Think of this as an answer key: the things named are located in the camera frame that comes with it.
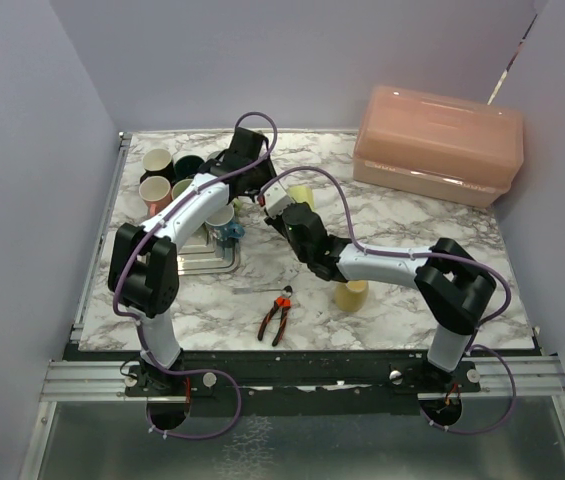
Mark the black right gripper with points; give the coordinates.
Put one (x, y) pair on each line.
(276, 218)

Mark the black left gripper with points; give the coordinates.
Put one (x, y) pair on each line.
(268, 166)

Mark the yellow mug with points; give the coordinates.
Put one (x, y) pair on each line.
(350, 297)

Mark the lime green faceted mug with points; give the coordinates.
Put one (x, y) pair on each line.
(302, 194)

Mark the dark teal mug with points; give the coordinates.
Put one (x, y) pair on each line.
(187, 166)

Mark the sage green mug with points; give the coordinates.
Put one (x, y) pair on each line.
(181, 188)

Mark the blue dotted mug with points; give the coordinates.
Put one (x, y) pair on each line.
(223, 227)

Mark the black mug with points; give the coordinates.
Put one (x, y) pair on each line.
(158, 163)

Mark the pink and blue mug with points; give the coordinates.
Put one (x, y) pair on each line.
(155, 192)

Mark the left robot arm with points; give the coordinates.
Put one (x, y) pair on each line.
(143, 275)

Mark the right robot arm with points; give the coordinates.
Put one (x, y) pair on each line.
(454, 286)

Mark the steel tray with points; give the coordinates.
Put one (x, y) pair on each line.
(203, 254)

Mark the pink plastic storage box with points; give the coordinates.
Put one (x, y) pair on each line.
(437, 146)

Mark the clear handle screwdriver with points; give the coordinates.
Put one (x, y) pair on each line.
(249, 290)

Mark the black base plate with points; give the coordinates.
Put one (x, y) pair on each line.
(276, 383)

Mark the aluminium rail frame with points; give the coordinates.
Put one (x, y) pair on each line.
(83, 381)

